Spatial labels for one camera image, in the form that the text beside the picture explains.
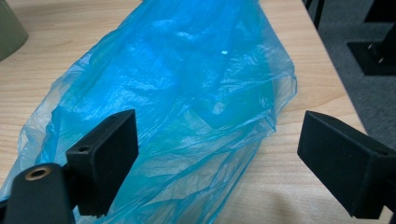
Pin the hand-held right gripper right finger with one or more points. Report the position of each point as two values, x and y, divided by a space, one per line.
345 161

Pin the blue plastic bag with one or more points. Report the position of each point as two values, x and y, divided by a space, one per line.
186 77

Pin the green ribbed bin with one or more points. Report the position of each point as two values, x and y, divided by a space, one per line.
9 28

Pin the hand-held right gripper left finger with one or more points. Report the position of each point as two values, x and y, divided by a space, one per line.
104 161

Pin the black folding chair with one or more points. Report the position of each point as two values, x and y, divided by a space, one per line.
316 12

